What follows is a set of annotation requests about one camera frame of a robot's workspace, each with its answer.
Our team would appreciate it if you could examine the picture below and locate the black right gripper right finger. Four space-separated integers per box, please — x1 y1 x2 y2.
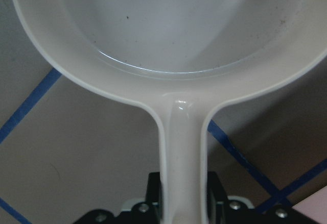
207 171 227 220

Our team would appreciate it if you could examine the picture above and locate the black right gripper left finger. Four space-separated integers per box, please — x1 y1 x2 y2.
145 172 162 220

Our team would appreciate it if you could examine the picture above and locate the white plastic dustpan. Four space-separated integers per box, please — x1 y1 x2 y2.
13 0 326 223

